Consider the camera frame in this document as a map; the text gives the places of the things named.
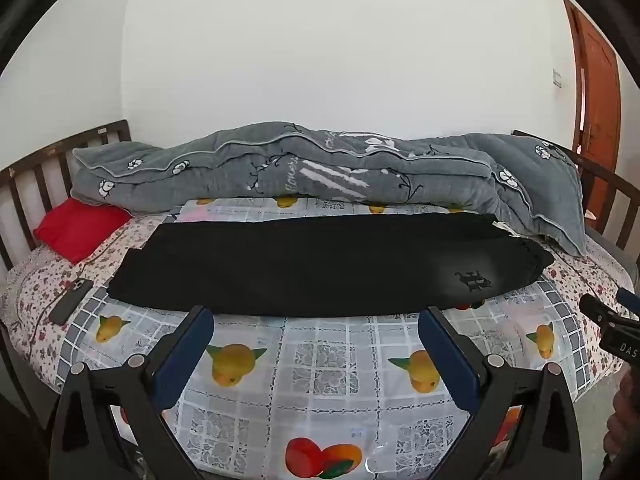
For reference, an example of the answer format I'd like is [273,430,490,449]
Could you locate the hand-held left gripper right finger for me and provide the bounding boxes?
[417,305,583,480]

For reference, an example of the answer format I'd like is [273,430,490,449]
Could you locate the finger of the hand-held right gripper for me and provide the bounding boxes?
[615,287,640,319]
[579,293,627,334]

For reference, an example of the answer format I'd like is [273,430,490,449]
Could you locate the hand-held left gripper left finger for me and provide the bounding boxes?
[50,305,216,480]

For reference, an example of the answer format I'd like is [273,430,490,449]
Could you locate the black pants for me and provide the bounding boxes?
[107,211,556,319]

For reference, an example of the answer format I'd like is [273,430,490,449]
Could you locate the person's right hand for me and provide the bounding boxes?
[603,374,640,462]

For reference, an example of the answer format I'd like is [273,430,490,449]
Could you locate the black smartphone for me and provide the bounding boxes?
[50,278,95,326]

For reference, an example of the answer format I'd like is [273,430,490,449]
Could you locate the fruit-print checked cloth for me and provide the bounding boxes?
[62,196,593,480]

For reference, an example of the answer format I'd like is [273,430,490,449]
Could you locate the red pillow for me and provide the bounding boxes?
[33,197,133,265]

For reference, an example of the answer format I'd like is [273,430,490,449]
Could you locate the floral bedsheet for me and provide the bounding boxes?
[0,210,640,398]

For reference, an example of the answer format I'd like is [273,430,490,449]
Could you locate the grey flower-print quilt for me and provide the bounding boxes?
[70,121,587,259]

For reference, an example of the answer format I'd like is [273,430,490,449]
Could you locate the brown wooden door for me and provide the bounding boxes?
[562,0,624,223]

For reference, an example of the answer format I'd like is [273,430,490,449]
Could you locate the thin charging cable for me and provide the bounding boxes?
[12,280,83,348]

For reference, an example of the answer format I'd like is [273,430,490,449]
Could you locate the dark wooden bed frame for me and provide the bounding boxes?
[0,120,640,433]

